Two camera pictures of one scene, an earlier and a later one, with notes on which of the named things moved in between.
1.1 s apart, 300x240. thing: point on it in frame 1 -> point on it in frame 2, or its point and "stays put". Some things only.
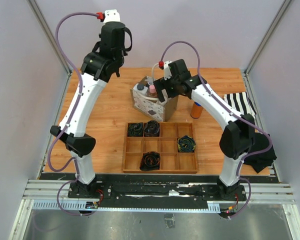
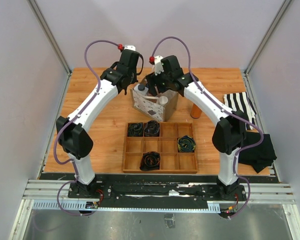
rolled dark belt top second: (152, 128) stays put
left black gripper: (125, 53) -> (135, 80)
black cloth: (259, 160) stays put
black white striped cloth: (240, 101) stays put
